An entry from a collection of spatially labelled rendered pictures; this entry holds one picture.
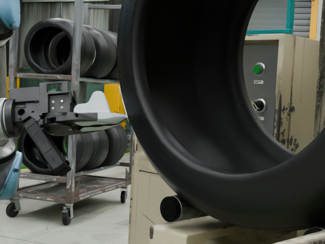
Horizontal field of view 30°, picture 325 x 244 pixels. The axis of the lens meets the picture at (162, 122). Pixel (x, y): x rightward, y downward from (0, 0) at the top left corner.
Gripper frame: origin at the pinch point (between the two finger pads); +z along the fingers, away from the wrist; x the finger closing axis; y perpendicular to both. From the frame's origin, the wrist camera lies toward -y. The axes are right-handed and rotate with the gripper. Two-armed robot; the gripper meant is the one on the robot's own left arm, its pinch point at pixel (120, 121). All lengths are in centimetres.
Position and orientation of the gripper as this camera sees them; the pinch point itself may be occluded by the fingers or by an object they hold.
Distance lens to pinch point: 108.7
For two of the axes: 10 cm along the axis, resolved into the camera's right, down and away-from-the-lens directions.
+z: 10.0, -0.7, -0.5
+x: 0.7, 2.9, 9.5
